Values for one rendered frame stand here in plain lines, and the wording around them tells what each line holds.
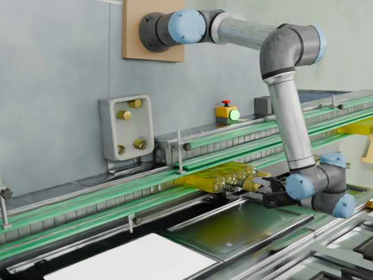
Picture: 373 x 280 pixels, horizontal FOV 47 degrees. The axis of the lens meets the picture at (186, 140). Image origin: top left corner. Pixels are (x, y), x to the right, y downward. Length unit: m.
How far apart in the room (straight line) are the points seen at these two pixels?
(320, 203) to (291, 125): 0.29
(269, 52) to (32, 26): 0.76
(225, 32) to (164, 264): 0.79
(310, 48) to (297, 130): 0.25
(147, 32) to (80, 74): 0.29
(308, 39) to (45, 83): 0.85
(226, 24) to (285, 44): 0.35
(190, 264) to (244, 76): 1.09
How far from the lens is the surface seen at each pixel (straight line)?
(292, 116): 1.22
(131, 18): 1.66
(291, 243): 1.44
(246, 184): 1.55
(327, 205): 1.37
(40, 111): 1.51
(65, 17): 1.56
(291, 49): 1.25
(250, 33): 1.46
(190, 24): 1.52
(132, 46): 1.65
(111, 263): 1.37
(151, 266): 1.32
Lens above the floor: 2.14
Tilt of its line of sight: 48 degrees down
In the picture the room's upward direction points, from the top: 100 degrees clockwise
